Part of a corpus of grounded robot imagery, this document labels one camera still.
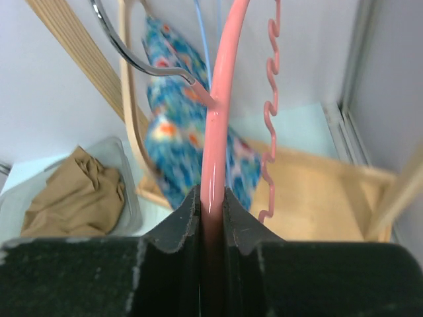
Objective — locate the clear plastic tray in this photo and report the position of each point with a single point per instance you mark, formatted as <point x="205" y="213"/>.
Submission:
<point x="110" y="153"/>

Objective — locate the tan folded garment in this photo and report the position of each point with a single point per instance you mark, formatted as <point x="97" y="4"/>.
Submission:
<point x="81" y="198"/>

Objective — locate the pink plastic hanger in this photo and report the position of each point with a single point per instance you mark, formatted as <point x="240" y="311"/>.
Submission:
<point x="222" y="242"/>

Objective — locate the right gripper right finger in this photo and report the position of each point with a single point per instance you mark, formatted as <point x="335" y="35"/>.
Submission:
<point x="269" y="276"/>

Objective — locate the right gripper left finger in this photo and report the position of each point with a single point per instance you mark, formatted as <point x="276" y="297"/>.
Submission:
<point x="156" y="274"/>

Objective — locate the wooden clothes rack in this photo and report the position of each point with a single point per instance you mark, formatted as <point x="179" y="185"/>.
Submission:
<point x="314" y="198"/>

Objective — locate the blue floral skirt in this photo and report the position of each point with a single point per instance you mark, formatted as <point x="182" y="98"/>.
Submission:
<point x="175" y="136"/>

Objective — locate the beige wooden hanger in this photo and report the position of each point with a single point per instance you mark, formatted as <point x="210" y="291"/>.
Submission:
<point x="135" y="120"/>

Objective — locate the blue wire hanger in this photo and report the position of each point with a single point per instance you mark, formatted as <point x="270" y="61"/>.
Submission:
<point x="205" y="49"/>

